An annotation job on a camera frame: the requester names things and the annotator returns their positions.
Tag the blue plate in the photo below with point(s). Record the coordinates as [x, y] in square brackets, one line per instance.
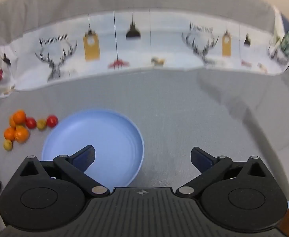
[105, 133]

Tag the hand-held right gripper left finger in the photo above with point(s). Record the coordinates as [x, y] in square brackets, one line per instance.
[85, 157]

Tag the yellow-green round fruit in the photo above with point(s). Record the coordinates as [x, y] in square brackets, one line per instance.
[8, 145]
[41, 124]

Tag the red round fruit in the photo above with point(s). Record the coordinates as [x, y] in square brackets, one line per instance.
[31, 123]
[52, 121]

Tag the grey bed sheet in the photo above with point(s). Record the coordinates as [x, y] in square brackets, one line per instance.
[174, 103]

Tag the white printed cloth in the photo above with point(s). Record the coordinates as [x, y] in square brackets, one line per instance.
[159, 49]

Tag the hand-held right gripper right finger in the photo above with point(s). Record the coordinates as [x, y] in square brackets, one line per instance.
[201, 160]

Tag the orange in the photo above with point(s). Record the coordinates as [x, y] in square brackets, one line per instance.
[11, 122]
[21, 135]
[20, 117]
[9, 133]

